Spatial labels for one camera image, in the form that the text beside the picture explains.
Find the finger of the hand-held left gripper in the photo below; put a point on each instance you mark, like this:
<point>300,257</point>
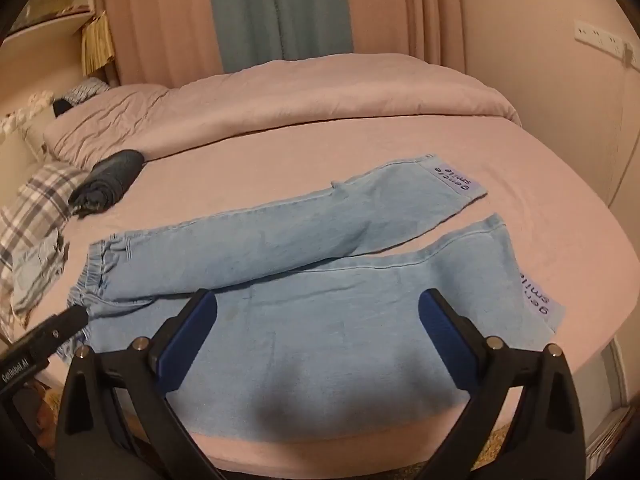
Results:
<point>64,321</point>

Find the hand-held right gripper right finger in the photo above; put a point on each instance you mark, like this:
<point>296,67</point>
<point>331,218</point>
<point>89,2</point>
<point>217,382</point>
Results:
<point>446,340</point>

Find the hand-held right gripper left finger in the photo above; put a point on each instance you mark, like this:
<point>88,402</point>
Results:
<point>189,340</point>

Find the light blue denim pants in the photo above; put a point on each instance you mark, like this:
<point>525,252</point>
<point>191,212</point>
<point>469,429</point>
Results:
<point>310,340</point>

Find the dark folded pants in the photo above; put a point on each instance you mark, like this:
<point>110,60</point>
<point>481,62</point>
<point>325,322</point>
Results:
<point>110,180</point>

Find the folded pale blue jeans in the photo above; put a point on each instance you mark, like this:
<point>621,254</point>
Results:
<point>37,275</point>

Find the yellow fuzzy rug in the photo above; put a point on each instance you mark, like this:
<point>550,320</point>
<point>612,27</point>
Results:
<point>495,445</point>

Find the plaid pillow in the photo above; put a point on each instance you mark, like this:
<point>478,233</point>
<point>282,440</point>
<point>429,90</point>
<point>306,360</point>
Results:
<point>35,200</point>

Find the bed with pink sheet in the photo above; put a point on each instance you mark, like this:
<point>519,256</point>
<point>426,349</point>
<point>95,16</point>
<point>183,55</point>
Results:
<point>515,180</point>

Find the stack of papers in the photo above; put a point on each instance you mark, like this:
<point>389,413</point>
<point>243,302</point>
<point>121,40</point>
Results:
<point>607,440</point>

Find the pink pillow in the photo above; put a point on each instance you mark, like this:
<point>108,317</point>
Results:
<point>105,120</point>

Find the striped cloth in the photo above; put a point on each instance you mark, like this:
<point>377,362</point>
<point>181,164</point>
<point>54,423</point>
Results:
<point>87,91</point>

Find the pink duvet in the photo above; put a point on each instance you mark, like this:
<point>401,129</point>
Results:
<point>325,100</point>

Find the yellow fringed cloth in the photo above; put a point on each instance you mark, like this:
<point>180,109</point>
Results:
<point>97,40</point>

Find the white shelf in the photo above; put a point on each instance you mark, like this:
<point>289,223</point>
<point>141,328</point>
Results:
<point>45,22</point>

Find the pink curtain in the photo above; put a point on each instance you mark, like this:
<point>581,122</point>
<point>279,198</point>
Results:
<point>410,5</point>
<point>160,20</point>

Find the white power strip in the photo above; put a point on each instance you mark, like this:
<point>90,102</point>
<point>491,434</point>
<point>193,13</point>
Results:
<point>602,40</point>

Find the blue curtain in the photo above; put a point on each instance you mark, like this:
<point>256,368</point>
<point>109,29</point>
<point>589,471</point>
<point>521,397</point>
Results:
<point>280,10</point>

